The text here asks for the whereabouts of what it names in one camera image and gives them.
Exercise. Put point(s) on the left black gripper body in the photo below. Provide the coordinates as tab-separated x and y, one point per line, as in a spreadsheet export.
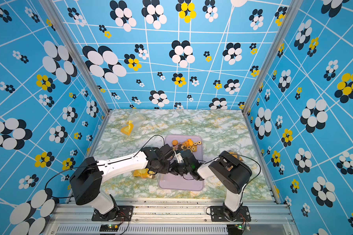
164	167

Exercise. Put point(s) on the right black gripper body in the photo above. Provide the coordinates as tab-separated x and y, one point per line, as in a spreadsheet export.
180	169

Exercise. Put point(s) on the ziploc cookie bag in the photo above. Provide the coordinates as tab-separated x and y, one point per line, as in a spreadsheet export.
236	155
144	173

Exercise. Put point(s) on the poured cookies pile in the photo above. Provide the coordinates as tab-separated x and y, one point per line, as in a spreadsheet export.
185	145

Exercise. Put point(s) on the ziploc bag of cookies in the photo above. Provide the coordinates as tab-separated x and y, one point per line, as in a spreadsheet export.
133	123

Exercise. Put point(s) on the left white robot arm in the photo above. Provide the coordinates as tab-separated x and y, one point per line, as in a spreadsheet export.
88	178

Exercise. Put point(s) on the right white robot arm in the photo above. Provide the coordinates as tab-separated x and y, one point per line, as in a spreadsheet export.
231	172

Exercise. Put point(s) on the lilac rectangular tray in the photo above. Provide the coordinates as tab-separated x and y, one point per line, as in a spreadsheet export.
181	183

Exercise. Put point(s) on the right green circuit board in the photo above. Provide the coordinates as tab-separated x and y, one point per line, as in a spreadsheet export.
236	229

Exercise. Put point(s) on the green circuit board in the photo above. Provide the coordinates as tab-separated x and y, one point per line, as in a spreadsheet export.
109	228
236	229

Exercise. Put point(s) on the left green circuit board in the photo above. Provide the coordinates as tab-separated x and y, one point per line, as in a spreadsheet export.
109	228

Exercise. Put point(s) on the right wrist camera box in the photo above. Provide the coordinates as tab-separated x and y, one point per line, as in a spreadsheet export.
179	157

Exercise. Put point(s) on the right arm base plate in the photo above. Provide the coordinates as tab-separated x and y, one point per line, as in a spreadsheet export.
223	214

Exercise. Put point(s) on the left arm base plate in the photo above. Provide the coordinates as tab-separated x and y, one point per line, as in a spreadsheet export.
119	213

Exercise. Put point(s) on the aluminium front rail frame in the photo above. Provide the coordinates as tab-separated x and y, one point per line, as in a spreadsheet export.
163	216

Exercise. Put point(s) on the left aluminium corner post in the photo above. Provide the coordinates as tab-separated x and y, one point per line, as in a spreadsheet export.
66	38

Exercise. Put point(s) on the aluminium corner post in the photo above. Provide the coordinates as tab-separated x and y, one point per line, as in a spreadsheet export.
66	38
271	54

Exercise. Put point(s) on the right aluminium corner post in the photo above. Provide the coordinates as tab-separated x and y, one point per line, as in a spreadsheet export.
271	54

